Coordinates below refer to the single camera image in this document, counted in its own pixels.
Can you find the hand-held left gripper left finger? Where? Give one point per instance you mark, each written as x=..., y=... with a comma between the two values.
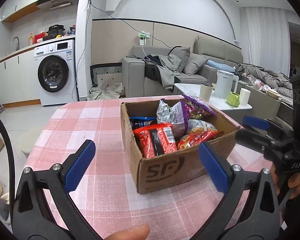
x=80, y=165

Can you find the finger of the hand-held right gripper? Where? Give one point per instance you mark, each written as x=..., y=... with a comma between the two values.
x=251, y=138
x=256, y=122

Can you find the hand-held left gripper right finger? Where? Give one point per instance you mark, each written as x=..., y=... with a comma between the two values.
x=213, y=166

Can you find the red white snack packet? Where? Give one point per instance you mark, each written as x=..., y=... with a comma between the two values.
x=200, y=125

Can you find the brown cardboard box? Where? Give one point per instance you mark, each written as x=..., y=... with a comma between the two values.
x=165, y=172

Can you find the red black-striped snack packet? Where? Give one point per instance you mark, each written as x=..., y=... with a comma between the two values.
x=155, y=140

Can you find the person's left hand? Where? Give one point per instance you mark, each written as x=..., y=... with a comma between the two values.
x=132, y=233

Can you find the beige low cabinet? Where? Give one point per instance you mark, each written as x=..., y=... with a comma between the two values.
x=262, y=105

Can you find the white paper roll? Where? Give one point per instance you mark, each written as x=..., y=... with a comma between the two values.
x=245, y=96

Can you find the green cup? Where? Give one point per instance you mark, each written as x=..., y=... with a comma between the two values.
x=233, y=99

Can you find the pink plaid tablecloth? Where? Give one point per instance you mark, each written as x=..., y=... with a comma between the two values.
x=77, y=130

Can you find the grey duvet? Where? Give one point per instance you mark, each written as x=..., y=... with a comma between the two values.
x=265, y=77

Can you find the white electric kettle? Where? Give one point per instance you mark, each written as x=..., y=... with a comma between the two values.
x=223, y=85

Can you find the beige cup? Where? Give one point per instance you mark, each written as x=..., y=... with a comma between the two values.
x=205, y=91

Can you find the light blue folded blanket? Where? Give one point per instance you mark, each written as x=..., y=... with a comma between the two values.
x=220, y=65

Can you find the white coffee table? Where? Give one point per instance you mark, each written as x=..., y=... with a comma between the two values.
x=187, y=88

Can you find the beige floor cloth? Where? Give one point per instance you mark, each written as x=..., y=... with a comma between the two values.
x=105, y=92

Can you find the grey pillow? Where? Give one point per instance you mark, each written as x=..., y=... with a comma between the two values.
x=180, y=57
x=195, y=63

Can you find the white curtain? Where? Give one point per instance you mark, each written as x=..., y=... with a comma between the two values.
x=265, y=35

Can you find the black white patterned chair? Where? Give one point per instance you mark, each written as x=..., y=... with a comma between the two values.
x=105, y=73

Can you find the white washing machine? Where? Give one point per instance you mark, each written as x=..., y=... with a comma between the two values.
x=56, y=72

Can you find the grey sofa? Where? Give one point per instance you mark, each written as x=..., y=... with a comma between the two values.
x=132, y=80

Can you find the white kitchen cabinet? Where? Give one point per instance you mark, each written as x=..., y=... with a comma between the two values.
x=17, y=80

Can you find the dark clothes pile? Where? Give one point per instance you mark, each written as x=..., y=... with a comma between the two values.
x=162, y=72

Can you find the red box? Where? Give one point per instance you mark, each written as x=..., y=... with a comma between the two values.
x=40, y=37

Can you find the yellow soap bottle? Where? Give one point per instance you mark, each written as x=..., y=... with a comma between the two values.
x=30, y=40

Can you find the black pressure cooker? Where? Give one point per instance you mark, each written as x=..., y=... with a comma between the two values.
x=56, y=31

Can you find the kitchen faucet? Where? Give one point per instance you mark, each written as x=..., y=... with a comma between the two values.
x=16, y=42

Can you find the steel range hood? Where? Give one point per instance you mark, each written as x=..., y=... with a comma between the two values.
x=58, y=2

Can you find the wall power strip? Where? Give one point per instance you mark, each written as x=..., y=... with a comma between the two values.
x=143, y=38

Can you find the white wall cabinet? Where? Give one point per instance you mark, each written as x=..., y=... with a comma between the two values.
x=20, y=7

